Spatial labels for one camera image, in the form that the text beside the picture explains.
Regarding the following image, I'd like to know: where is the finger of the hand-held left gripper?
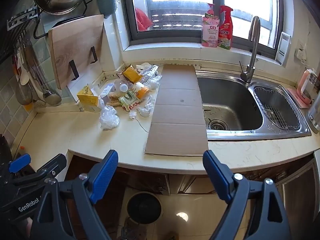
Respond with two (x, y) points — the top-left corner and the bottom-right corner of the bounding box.
(7, 154), (32, 173)
(12, 153), (67, 187)

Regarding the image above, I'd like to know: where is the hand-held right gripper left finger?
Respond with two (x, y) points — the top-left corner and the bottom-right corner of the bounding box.
(30, 149), (119, 240)

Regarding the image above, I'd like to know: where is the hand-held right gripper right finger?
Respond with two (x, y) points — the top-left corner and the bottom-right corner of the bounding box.
(202, 149), (292, 240)

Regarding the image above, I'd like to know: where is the black round trash bin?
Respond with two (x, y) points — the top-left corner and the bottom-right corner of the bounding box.
(126, 192), (162, 224)

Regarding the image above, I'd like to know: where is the clear plastic wrap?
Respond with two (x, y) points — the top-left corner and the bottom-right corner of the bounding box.
(99, 105), (120, 130)
(139, 96), (157, 118)
(149, 75), (163, 90)

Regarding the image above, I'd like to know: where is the orange and white paper cup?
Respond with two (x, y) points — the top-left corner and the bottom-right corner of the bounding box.
(131, 82), (150, 100)

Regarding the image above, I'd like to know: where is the black gas stove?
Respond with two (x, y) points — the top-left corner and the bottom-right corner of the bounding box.
(0, 134), (13, 162)

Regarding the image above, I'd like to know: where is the steel skimmer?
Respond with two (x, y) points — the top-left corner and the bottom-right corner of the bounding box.
(12, 50), (33, 106)

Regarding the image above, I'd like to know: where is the steel ladle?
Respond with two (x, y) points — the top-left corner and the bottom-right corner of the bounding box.
(24, 37), (62, 105)

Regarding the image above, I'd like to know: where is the brown food scrap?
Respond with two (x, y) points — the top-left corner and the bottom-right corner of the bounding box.
(106, 91), (125, 108)

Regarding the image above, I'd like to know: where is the yellow carton box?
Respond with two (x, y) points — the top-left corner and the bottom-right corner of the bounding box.
(76, 84), (99, 112)

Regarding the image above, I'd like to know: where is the green and red packet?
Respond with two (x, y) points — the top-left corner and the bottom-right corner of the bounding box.
(119, 90), (140, 112)

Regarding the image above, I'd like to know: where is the stainless steel sink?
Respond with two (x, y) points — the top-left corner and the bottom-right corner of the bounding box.
(196, 70), (312, 140)

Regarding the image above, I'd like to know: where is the brown cardboard sheet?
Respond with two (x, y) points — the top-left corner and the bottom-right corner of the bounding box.
(144, 64), (209, 157)

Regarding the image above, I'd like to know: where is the orange snack bag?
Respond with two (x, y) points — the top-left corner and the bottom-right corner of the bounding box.
(117, 65), (142, 83)

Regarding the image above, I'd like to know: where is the steel kettle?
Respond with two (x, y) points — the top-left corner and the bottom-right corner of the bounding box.
(306, 97), (320, 134)

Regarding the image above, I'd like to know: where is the pink plastic container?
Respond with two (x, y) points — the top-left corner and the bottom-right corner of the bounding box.
(287, 69), (317, 109)

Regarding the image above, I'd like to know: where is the wooden cutting board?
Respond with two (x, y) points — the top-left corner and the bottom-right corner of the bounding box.
(48, 14), (104, 90)

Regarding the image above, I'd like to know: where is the steel faucet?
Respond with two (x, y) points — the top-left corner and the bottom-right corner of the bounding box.
(239, 16), (261, 84)

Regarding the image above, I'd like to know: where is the white plastic slicer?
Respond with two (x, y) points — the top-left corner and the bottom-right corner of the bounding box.
(275, 32), (292, 68)

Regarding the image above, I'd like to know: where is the pink detergent pouch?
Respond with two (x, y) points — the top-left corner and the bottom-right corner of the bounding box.
(201, 3), (220, 48)

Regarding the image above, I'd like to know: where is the red spray bottle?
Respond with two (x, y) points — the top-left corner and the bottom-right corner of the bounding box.
(217, 5), (234, 50)

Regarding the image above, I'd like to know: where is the red cloth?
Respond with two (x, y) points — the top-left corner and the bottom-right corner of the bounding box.
(135, 8), (153, 32)

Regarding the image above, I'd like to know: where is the grey-blue utensil holder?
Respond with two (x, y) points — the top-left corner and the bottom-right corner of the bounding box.
(97, 0), (117, 18)

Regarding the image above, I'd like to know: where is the thin black wire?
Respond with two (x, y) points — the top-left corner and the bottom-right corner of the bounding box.
(134, 117), (151, 133)

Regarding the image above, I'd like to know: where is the wire drain basket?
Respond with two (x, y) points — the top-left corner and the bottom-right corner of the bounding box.
(254, 86), (300, 130)

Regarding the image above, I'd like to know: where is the black wire wall rack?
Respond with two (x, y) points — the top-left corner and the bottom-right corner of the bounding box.
(32, 0), (99, 80)

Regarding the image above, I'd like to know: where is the metal hook rail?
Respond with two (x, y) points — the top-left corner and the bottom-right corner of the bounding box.
(7, 6), (42, 32)

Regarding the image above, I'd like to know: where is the dark window frame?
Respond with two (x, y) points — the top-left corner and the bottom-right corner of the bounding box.
(121, 0), (284, 55)

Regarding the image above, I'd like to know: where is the white wall socket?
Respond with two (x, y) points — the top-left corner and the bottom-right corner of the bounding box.
(295, 47), (307, 60)

